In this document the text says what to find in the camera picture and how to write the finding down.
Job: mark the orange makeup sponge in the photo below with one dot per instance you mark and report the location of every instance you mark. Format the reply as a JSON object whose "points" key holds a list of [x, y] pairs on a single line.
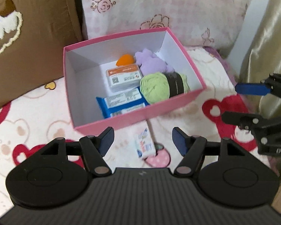
{"points": [[125, 60]]}

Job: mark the white tissue pack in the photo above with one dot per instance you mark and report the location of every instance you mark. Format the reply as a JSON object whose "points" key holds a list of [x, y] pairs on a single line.
{"points": [[144, 143]]}

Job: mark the bear print blanket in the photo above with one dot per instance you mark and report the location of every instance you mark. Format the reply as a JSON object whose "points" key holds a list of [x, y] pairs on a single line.
{"points": [[36, 118]]}

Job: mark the green yarn ball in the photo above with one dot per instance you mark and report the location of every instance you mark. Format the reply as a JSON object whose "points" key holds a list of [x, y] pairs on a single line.
{"points": [[159, 86]]}

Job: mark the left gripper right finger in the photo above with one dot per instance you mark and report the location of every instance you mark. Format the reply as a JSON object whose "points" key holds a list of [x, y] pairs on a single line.
{"points": [[224, 171]]}

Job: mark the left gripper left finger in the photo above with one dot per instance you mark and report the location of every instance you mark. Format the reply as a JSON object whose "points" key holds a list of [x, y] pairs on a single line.
{"points": [[59, 172]]}

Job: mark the pink cardboard box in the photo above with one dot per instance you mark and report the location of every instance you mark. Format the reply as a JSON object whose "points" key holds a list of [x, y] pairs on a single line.
{"points": [[85, 64]]}

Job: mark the brown pillow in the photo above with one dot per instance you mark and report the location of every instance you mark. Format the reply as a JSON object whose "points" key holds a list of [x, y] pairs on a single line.
{"points": [[33, 34]]}

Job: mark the purple plush toy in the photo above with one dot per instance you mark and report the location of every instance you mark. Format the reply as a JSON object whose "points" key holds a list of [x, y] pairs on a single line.
{"points": [[149, 63]]}

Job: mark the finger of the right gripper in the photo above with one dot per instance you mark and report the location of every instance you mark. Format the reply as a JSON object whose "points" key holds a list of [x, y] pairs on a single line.
{"points": [[271, 85], [256, 124]]}

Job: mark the orange white small box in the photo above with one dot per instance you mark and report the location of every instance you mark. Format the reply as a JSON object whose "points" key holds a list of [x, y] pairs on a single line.
{"points": [[124, 77]]}

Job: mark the blue wet wipes pack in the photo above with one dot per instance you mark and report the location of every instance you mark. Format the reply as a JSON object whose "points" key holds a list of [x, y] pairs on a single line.
{"points": [[121, 103]]}

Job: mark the gold satin curtain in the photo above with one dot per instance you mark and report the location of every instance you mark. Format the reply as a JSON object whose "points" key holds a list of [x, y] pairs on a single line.
{"points": [[264, 54]]}

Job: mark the pink checkered pillow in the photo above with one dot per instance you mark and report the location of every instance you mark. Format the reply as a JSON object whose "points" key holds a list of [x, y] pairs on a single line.
{"points": [[211, 23]]}

